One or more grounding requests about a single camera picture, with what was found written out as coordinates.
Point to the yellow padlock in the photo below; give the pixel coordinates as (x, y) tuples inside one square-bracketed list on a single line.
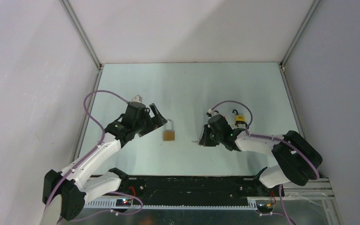
[(239, 119)]

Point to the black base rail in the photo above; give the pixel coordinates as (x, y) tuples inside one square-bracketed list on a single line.
[(196, 191)]

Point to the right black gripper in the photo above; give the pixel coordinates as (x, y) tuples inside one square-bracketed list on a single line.
[(205, 140)]

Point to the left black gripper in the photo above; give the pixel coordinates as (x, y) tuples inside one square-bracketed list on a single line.
[(154, 122)]

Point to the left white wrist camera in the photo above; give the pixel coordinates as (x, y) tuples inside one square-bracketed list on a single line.
[(137, 98)]

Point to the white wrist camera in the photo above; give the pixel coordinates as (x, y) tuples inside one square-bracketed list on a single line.
[(211, 113), (137, 98)]

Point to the right aluminium frame post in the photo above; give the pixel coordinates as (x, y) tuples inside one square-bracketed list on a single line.
[(300, 31)]

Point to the left controller board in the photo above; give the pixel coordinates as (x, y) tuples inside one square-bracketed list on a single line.
[(124, 202)]

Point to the aluminium frame post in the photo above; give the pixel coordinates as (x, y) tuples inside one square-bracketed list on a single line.
[(76, 23), (300, 31)]

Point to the right controller board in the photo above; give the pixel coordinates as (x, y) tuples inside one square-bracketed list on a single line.
[(265, 209)]

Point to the brass padlock long shackle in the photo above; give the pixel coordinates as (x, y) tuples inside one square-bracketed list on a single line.
[(169, 133)]

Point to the controller board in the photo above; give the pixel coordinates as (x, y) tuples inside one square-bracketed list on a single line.
[(124, 202), (265, 209)]

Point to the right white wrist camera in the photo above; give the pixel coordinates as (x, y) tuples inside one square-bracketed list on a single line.
[(211, 113)]

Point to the left aluminium frame post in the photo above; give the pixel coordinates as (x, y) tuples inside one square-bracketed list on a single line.
[(76, 23)]

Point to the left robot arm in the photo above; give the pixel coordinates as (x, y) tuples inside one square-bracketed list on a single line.
[(66, 192)]

